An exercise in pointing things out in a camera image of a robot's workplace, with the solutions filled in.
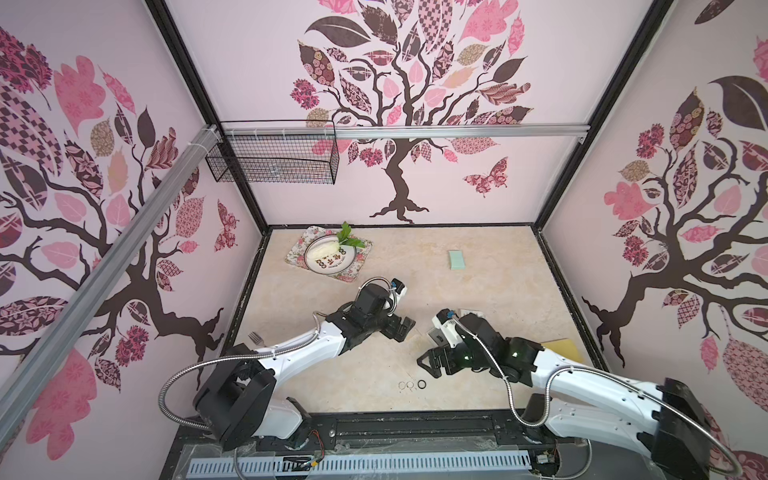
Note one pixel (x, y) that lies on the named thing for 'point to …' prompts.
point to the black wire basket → (278, 151)
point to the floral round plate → (326, 255)
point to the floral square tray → (297, 252)
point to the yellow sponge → (566, 348)
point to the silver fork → (256, 339)
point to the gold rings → (409, 385)
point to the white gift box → (464, 312)
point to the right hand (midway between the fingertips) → (429, 356)
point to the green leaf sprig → (344, 238)
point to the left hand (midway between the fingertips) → (401, 320)
